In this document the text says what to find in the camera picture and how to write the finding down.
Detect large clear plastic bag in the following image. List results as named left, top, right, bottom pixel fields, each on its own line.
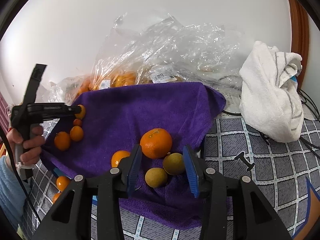
left=92, top=11, right=244, bottom=91

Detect white crumpled towel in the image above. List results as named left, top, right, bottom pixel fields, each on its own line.
left=239, top=41, right=304, bottom=143

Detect small clear plastic bag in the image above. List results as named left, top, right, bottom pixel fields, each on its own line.
left=42, top=75, right=91, bottom=105

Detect large stemmed orange mandarin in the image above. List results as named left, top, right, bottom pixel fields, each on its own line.
left=54, top=132, right=71, bottom=151

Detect bagged oranges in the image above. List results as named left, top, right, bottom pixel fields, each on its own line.
left=76, top=71, right=185, bottom=98

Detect black cable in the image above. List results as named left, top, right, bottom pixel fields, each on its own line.
left=217, top=74, right=320, bottom=159

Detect yellow-green fruit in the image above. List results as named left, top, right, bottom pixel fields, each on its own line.
left=163, top=153, right=185, bottom=176
left=145, top=167, right=168, bottom=188

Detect orange kumquat front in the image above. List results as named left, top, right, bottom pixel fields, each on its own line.
left=69, top=126, right=84, bottom=142

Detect small red tomato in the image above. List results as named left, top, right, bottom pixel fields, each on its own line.
left=73, top=119, right=82, bottom=127

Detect light blue left sleeve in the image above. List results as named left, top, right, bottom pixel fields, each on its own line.
left=0, top=156, right=26, bottom=232

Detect person's left hand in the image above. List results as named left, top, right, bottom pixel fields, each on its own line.
left=7, top=125, right=45, bottom=166

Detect oval orange mandarin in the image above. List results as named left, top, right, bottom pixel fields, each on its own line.
left=75, top=105, right=86, bottom=120

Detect grey checked tablecloth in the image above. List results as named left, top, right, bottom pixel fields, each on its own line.
left=19, top=112, right=320, bottom=240

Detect purple towel covered tray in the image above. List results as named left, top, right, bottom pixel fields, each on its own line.
left=41, top=82, right=226, bottom=230

